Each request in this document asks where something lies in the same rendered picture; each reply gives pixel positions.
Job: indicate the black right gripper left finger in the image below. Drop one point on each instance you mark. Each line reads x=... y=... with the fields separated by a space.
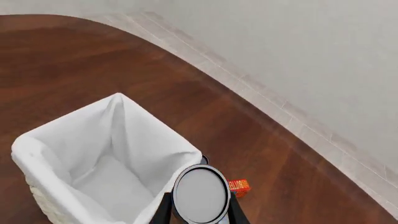
x=161 y=211

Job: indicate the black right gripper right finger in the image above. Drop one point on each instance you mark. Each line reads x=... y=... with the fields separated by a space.
x=238 y=213

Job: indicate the tin with grey lid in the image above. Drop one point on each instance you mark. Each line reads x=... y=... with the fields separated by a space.
x=200 y=193

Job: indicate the white lined woven basket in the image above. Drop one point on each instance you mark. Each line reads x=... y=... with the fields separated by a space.
x=102 y=149

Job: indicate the red orange printed food box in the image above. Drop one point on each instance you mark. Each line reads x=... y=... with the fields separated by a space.
x=240 y=186

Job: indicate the dark round tin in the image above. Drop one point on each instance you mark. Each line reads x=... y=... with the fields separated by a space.
x=205 y=159

